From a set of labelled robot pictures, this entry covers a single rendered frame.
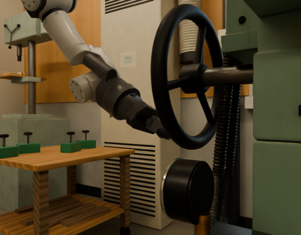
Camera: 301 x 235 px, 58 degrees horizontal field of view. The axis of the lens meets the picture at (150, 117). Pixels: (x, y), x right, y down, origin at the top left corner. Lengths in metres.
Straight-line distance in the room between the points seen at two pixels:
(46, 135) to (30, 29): 0.85
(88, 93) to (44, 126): 1.67
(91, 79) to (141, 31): 1.23
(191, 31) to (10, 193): 1.76
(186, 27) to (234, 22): 1.33
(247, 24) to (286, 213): 0.31
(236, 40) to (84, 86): 0.37
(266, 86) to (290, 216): 0.12
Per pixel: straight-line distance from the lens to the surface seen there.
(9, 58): 3.31
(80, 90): 0.68
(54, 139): 2.40
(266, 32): 0.32
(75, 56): 0.73
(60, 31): 0.76
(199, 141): 0.55
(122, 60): 1.93
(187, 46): 1.80
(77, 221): 1.53
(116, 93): 0.62
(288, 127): 0.29
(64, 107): 2.80
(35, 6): 0.77
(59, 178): 2.48
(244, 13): 0.51
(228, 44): 0.48
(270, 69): 0.29
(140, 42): 1.86
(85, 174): 2.64
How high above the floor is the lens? 0.74
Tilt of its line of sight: level
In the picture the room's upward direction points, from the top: straight up
